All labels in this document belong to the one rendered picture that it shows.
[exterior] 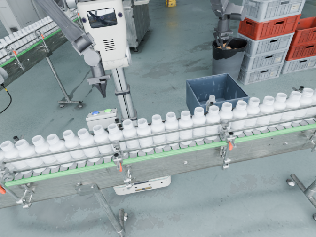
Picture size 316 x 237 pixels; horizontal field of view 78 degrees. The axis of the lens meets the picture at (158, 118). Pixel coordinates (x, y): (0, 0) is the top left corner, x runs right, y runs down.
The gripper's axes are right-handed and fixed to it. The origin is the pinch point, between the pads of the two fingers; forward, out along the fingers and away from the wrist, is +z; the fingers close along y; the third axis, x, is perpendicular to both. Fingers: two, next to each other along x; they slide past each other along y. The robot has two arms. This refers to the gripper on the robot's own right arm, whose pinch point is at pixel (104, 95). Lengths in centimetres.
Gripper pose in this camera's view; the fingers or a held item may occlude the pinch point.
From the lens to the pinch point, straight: 93.9
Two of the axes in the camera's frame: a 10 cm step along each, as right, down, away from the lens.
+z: 1.5, 9.2, 3.6
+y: 9.8, -1.8, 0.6
